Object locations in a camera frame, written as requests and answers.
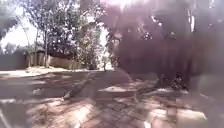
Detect brown dirt path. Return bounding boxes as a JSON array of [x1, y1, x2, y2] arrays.
[[0, 68, 224, 128]]

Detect group of leafy trees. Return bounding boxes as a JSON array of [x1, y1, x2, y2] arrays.
[[0, 0, 114, 71]]

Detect small dark bush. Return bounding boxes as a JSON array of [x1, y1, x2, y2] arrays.
[[169, 73, 189, 92]]

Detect low brown wall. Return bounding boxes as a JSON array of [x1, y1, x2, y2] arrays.
[[0, 49, 84, 71]]

